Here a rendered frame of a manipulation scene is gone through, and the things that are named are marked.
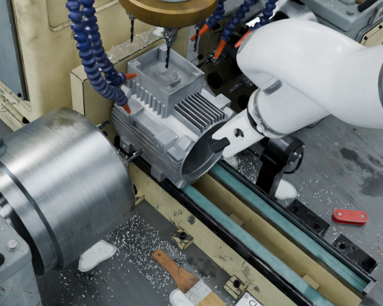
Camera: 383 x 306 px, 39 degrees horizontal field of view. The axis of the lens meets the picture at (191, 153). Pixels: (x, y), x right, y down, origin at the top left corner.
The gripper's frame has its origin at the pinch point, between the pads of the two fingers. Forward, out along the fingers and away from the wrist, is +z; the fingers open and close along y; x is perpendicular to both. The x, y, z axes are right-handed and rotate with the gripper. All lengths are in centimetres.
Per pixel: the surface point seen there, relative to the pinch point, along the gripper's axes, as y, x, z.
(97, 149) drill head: -18.1, 10.9, 4.6
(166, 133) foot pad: -1.3, 6.6, 11.1
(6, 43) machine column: -12.3, 40.0, 24.7
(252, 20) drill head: 30.0, 16.4, 6.3
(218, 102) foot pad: 13.0, 5.9, 10.6
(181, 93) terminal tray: 4.5, 11.3, 7.7
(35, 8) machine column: -9.6, 38.9, 10.6
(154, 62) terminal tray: 7.9, 20.3, 14.4
